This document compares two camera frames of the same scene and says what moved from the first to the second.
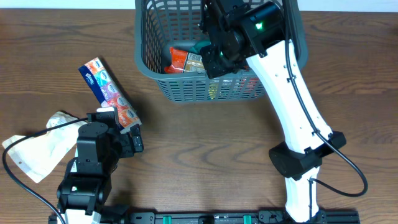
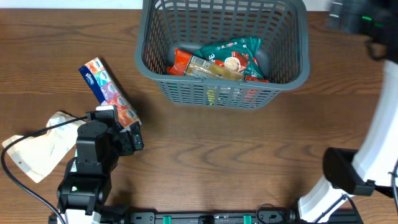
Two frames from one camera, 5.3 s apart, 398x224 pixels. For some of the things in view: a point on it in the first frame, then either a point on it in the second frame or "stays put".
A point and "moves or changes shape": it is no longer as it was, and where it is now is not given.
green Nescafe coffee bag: (197, 48) moves or changes shape
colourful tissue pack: (102, 83) stays put
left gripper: (128, 147) stays put
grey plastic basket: (160, 24) stays put
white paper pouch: (35, 156) stays put
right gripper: (213, 61) → (339, 15)
